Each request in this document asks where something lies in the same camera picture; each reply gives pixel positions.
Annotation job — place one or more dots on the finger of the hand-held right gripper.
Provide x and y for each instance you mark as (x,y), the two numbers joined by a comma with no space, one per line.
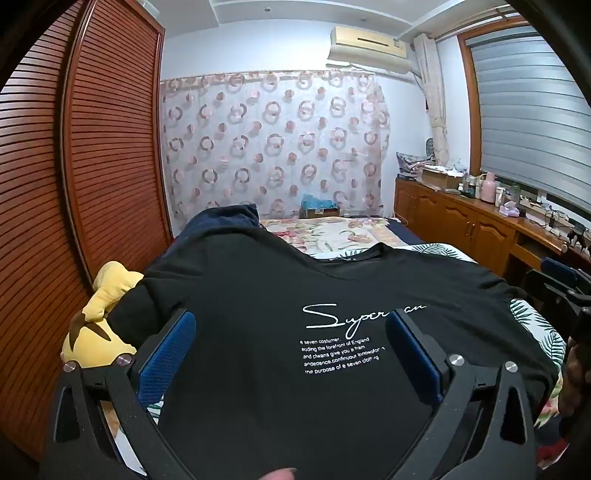
(547,286)
(558,267)

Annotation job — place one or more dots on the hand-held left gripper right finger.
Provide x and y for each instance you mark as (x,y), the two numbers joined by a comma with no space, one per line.
(413,360)

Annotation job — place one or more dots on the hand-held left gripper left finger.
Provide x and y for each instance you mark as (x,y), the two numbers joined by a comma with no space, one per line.
(168,355)

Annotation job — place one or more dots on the black printed t-shirt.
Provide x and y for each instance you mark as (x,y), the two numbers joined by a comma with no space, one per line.
(277,286)

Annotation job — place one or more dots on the person's left hand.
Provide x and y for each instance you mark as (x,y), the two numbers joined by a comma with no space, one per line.
(282,474)

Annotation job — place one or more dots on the leaf print bedsheet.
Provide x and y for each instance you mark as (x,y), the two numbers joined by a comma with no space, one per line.
(540,323)

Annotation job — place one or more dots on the purple tissue box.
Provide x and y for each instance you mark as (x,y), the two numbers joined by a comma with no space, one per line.
(509,208)

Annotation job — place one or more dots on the yellow plush toy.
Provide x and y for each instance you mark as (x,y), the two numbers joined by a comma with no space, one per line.
(87,332)

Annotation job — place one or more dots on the pink thermos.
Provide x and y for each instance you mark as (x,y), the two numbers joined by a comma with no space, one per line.
(488,189)

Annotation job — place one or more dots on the wooden cabinet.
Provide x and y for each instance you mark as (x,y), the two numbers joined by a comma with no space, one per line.
(452,221)

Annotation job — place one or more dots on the navy bedsheet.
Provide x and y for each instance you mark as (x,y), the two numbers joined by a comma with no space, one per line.
(406,233)

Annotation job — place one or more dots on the navy cloth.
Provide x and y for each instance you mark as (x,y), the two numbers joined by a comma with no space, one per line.
(217,219)

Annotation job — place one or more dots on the floral blanket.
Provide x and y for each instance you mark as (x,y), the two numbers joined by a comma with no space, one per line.
(332,237)

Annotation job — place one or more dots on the open cardboard box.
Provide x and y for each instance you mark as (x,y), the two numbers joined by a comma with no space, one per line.
(438,177)

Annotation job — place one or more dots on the cardboard box with blue cloth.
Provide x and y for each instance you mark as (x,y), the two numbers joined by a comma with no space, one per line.
(318,207)

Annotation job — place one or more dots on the beige window curtain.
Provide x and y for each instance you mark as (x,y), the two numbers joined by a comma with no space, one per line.
(436,115)

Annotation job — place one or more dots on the wooden louvered wardrobe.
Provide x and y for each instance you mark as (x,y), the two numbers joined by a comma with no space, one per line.
(106,138)

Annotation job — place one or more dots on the circle patterned curtain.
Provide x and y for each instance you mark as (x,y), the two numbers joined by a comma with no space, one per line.
(277,152)

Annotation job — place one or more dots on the beige air conditioner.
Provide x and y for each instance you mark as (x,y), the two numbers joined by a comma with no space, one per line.
(364,46)

